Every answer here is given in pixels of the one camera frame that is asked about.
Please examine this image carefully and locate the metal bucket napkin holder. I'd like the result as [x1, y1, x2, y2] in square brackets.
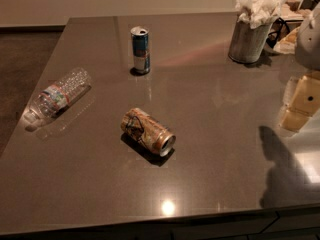
[228, 20, 272, 64]

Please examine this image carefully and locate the orange soda can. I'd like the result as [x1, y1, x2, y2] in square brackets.
[121, 108, 176, 157]

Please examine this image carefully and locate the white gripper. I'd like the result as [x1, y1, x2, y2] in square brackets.
[279, 4, 320, 132]

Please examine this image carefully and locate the clear plastic water bottle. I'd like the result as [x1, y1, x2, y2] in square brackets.
[24, 67, 92, 125]

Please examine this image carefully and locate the blue silver energy drink can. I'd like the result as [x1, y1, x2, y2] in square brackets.
[130, 26, 150, 74]

